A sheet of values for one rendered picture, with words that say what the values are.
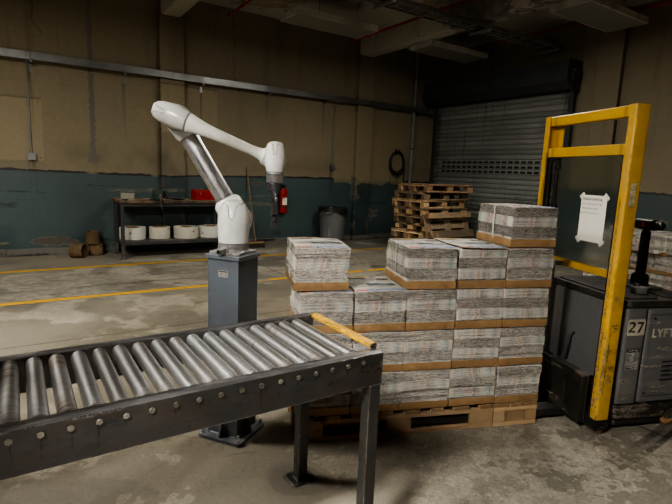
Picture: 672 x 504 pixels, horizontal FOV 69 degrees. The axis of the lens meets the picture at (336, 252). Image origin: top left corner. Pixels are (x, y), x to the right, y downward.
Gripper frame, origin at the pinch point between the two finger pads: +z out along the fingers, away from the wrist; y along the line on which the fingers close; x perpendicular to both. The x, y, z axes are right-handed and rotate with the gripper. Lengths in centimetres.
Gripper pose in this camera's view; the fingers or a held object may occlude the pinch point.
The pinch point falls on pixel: (273, 222)
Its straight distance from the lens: 258.8
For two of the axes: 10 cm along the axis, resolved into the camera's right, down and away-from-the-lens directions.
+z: -0.4, 9.9, 1.6
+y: -2.3, -1.7, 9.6
